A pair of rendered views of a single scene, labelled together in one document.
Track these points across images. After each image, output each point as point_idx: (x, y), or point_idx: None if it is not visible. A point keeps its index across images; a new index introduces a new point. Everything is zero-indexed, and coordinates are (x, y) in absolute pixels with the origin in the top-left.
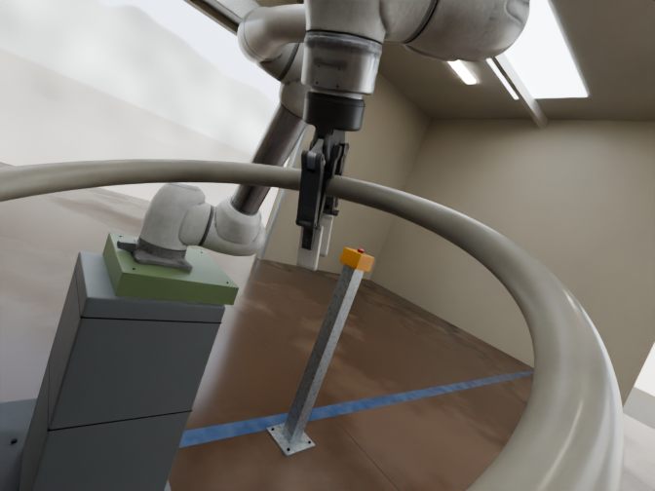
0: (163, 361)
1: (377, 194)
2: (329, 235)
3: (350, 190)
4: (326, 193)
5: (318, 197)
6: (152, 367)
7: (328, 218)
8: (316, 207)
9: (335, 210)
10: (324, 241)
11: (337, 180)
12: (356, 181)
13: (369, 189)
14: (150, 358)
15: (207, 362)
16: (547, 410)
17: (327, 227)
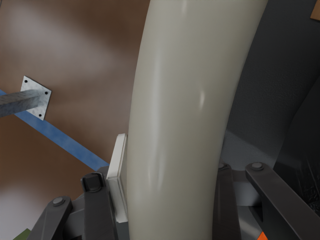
0: (115, 221)
1: (252, 40)
2: (117, 153)
3: (219, 162)
4: (217, 221)
5: (304, 212)
6: (124, 222)
7: (121, 180)
8: (295, 193)
9: (88, 186)
10: (126, 155)
11: (204, 233)
12: (199, 171)
13: (233, 89)
14: (124, 230)
15: (82, 194)
16: None
17: (122, 167)
